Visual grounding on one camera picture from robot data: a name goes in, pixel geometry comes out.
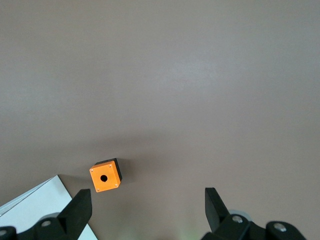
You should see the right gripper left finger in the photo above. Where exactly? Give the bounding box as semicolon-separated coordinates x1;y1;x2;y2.
0;188;93;240

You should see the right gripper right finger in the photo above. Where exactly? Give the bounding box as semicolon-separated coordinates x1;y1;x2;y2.
201;187;307;240

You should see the white drawer cabinet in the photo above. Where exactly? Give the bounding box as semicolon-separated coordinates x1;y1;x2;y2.
0;174;99;240

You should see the brown table cover mat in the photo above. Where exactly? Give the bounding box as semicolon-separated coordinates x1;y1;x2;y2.
0;0;320;240

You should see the orange button enclosure box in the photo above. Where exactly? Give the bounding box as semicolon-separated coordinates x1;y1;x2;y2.
89;157;124;193

